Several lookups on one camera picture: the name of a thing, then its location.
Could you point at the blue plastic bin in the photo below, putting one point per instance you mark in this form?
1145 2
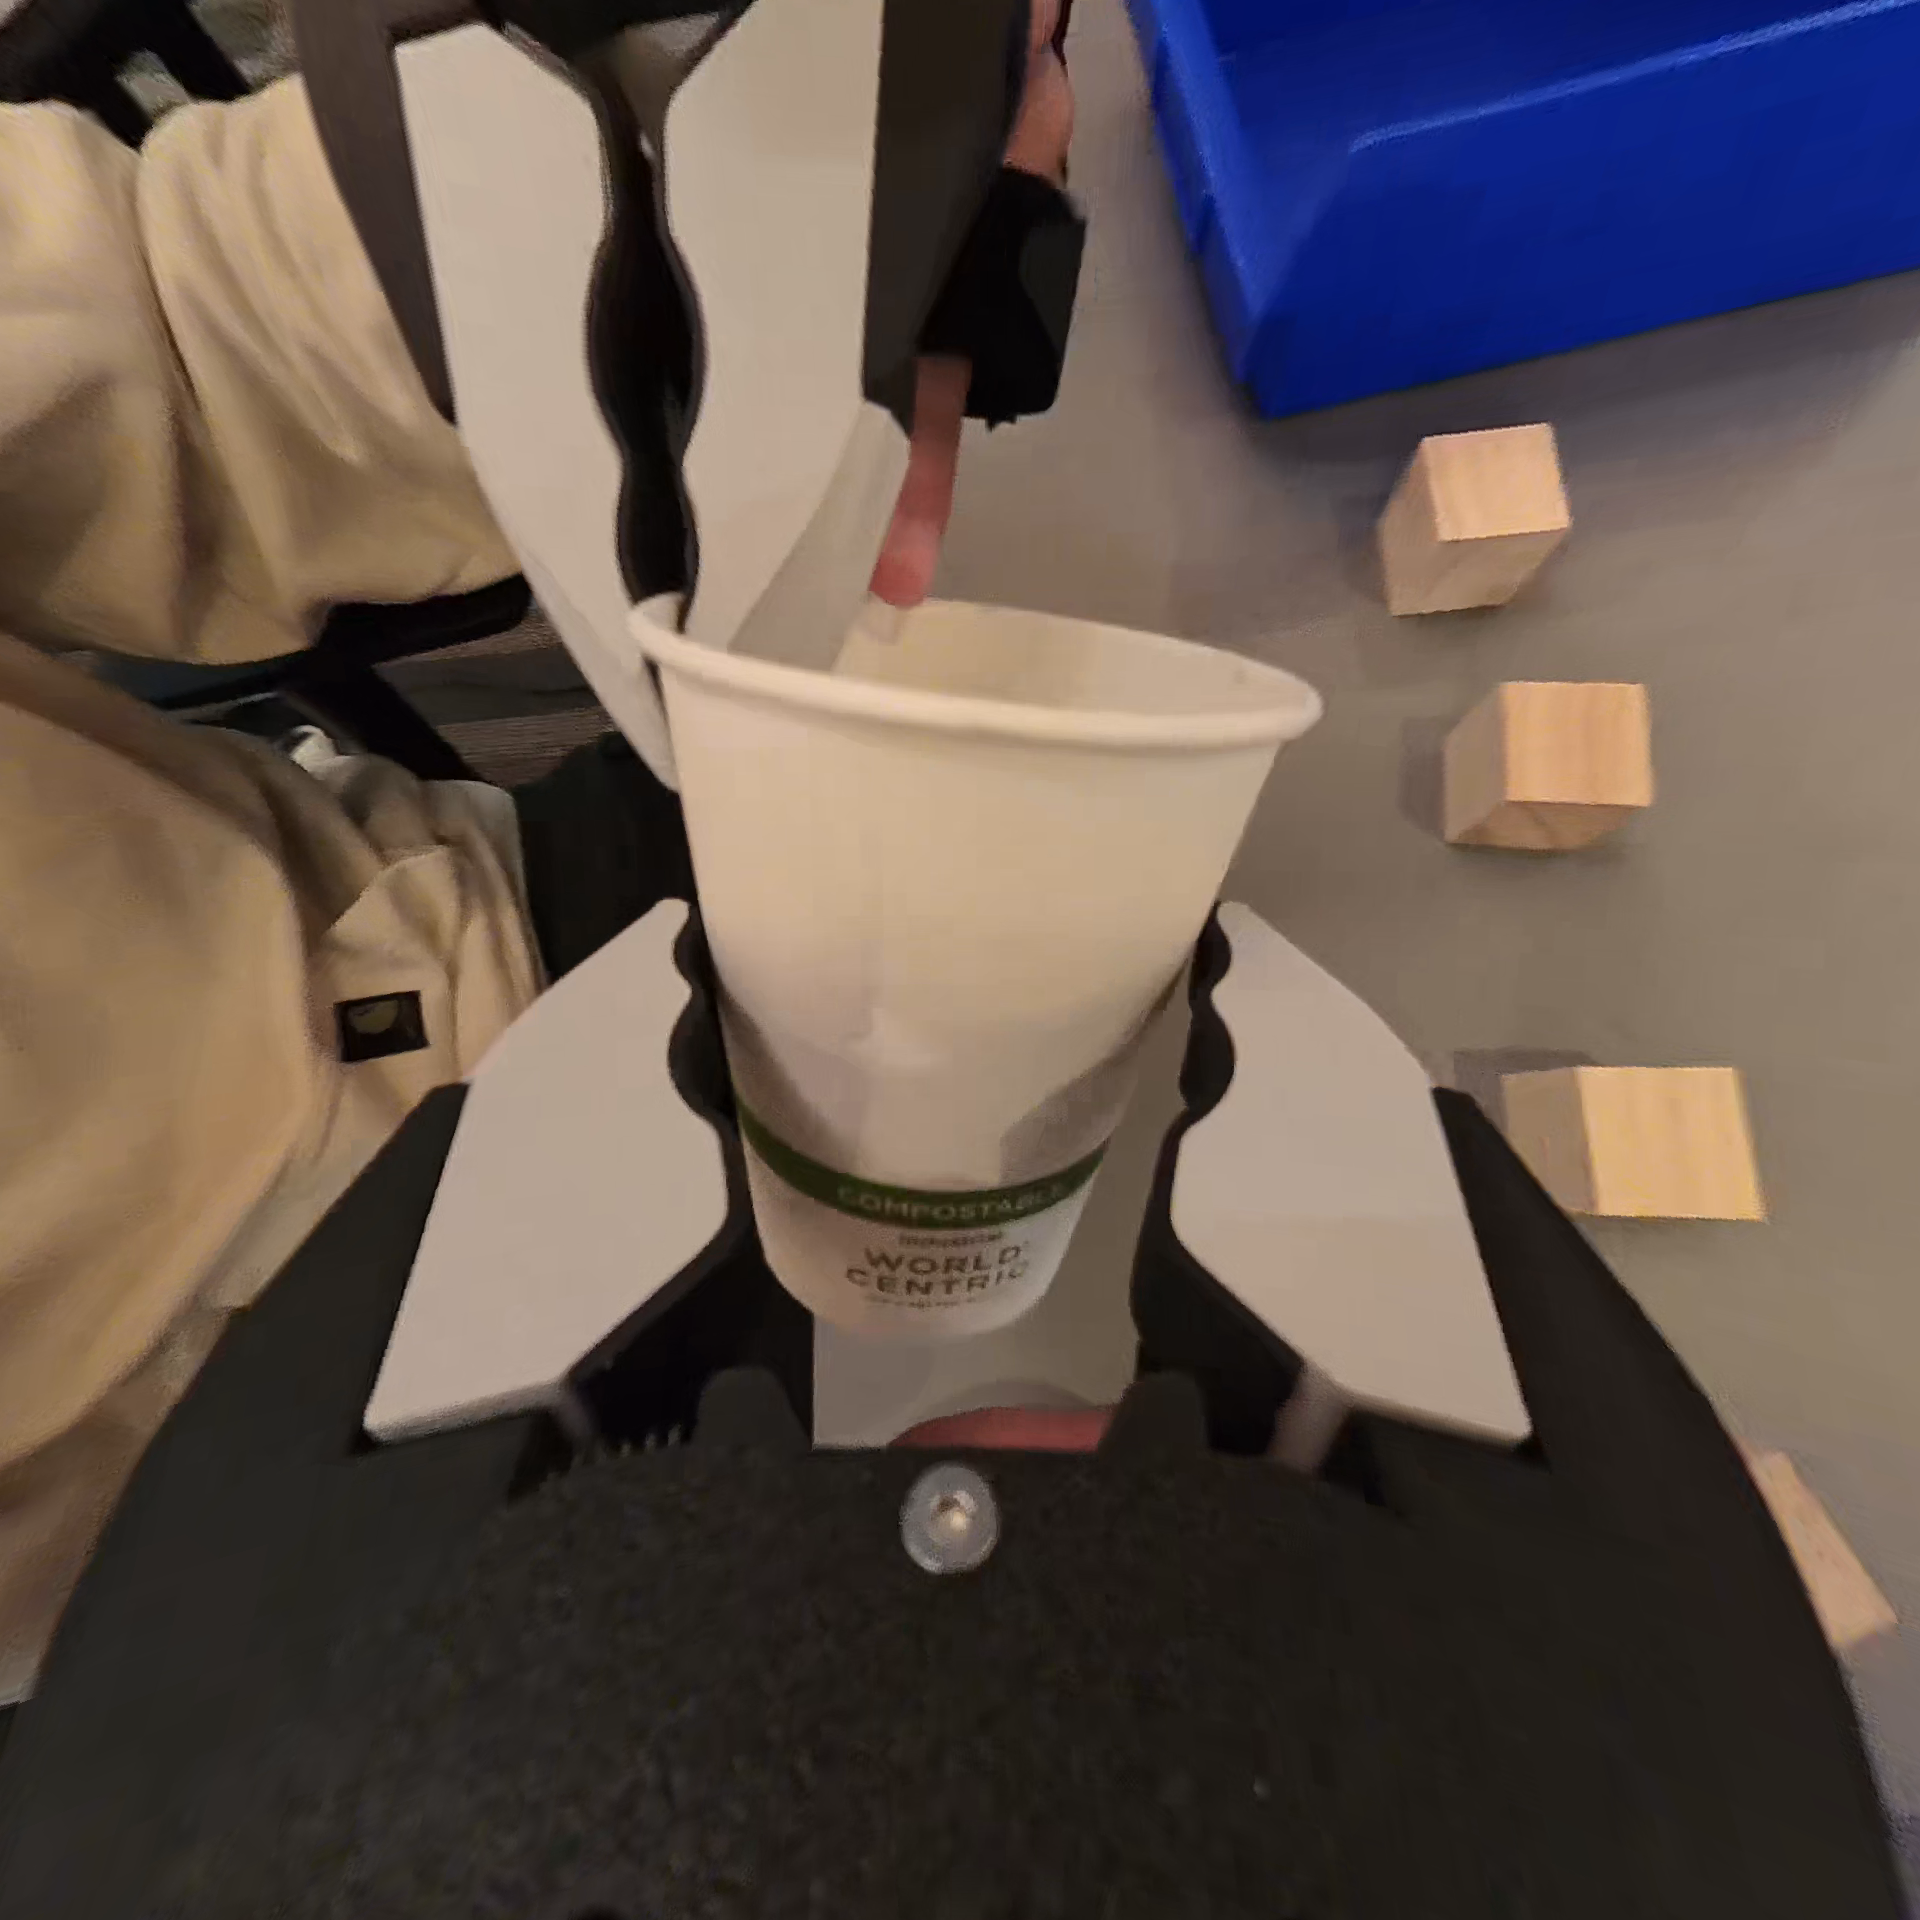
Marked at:
1574 179

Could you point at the person's left hand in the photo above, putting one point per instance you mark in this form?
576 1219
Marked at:
920 509

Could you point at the person's beige clothing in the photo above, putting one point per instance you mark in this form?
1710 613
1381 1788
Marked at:
227 451

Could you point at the wooden cube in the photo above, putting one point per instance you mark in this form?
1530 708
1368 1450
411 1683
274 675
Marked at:
1478 517
1637 1146
1823 1560
1553 767

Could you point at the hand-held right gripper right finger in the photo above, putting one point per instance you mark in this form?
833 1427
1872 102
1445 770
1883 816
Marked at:
1320 1202

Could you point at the white paper cup green band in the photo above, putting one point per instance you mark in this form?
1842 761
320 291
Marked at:
960 899

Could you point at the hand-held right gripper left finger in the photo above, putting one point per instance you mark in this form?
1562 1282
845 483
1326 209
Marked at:
556 1202

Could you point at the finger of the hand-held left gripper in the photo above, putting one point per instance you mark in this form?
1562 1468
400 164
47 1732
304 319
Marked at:
781 298
509 298

